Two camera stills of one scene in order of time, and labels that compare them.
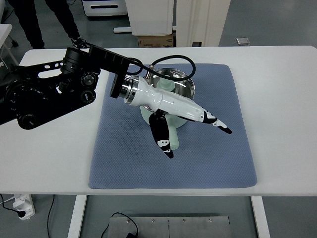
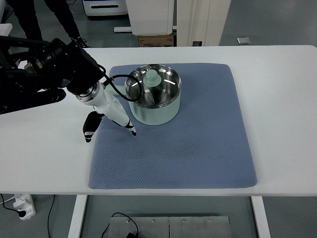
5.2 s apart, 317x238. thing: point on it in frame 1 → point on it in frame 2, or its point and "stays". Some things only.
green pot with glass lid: x=186 y=88 → x=154 y=92
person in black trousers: x=26 y=9 stays
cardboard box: x=162 y=41 stays
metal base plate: x=172 y=227 stays
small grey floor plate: x=243 y=41 stays
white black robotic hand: x=134 y=89 → x=105 y=104
